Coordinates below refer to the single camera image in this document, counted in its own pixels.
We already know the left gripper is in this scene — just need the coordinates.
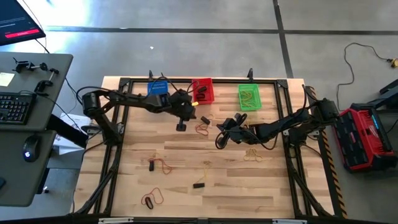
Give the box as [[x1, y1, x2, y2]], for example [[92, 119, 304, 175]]
[[169, 89, 198, 133]]

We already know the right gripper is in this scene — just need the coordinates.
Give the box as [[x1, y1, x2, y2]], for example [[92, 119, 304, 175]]
[[216, 117, 261, 146]]

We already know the red rubber band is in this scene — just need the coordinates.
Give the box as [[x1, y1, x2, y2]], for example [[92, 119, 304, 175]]
[[141, 187, 165, 206], [195, 123, 210, 137], [147, 157, 173, 175]]

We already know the green plastic basket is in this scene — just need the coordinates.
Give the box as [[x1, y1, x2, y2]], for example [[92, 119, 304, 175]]
[[238, 83, 262, 112]]

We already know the red plastic basket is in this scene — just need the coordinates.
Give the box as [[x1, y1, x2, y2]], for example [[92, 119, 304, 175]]
[[191, 77, 215, 106]]

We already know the blue plastic basket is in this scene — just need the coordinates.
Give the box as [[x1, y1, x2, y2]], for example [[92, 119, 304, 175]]
[[146, 80, 170, 108]]

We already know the white paper sheet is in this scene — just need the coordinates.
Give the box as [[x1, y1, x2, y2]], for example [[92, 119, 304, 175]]
[[52, 112, 91, 156]]

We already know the yellow black hazard strip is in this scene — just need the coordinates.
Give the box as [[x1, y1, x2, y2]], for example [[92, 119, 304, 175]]
[[306, 85, 348, 219]]

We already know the black desk support bar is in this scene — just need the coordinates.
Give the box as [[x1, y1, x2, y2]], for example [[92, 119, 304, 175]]
[[46, 114, 90, 149]]

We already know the red and black toolbox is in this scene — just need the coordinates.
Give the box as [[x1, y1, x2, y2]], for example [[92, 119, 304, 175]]
[[330, 103, 398, 174]]

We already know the black desk clamp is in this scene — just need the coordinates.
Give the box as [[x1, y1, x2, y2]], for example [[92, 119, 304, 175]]
[[33, 67, 60, 94], [12, 57, 49, 74]]

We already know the black computer mouse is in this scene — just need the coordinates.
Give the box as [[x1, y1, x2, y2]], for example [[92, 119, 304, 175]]
[[22, 136, 41, 163]]

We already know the dark grey desk top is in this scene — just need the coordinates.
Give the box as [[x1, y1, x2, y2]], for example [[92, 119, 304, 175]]
[[0, 52, 74, 132], [0, 129, 58, 208]]

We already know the black floor stand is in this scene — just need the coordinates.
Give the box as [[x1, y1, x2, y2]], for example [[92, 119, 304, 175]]
[[368, 78, 398, 110]]

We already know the black keyboard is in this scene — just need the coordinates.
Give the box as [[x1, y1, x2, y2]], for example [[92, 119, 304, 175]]
[[0, 91, 37, 126]]

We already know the pale sticky note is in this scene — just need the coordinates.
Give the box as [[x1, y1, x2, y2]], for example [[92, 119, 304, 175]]
[[0, 72, 16, 88]]

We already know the black screen with red bar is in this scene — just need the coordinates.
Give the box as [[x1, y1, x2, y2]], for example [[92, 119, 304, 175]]
[[0, 0, 47, 47]]

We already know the black aluminium table frame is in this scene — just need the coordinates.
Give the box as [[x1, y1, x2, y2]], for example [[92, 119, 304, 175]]
[[70, 76, 335, 218]]

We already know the white metal bracket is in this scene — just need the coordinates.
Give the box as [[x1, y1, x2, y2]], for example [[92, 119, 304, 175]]
[[98, 217, 135, 224], [272, 218, 308, 224]]

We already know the black floor cable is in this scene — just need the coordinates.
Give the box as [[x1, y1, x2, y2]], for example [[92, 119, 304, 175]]
[[336, 42, 398, 112]]

